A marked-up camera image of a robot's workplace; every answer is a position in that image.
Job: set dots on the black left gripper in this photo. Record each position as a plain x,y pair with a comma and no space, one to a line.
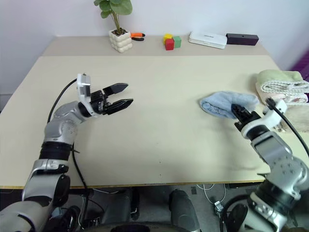
100,102

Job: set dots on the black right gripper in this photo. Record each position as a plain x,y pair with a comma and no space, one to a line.
246,118

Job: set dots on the light blue towel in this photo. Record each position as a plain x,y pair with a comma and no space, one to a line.
222,104

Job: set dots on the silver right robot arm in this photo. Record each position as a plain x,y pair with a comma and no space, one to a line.
272,149

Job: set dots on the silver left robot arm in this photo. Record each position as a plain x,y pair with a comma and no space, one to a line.
62,125

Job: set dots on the light green folded towel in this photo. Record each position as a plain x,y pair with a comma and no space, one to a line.
270,76

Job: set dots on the white beaded folded towel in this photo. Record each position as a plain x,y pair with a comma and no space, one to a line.
280,87

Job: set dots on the beige folded towel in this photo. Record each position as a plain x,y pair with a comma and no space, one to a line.
299,118

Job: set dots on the green plant in white pot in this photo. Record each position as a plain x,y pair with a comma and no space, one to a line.
119,42

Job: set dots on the orange black pliers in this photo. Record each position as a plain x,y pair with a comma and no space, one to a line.
137,35

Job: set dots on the black rectangular box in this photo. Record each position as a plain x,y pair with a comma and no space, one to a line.
241,39

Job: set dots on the red cube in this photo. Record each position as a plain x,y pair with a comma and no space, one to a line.
169,44

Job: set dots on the white flat box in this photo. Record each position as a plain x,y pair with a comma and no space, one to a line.
207,39

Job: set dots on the dark object beside table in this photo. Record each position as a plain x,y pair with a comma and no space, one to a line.
301,67

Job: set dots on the yellow cube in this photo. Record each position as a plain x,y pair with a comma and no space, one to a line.
167,36

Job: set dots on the green cube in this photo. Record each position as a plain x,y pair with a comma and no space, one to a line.
178,41

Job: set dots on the dark rounded shape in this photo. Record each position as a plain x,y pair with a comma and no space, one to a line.
183,207

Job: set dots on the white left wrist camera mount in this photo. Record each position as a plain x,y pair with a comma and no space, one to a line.
83,84

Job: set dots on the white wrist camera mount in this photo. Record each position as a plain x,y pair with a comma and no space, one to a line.
83,84
272,120

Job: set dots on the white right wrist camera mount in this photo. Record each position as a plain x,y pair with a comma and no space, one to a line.
272,120

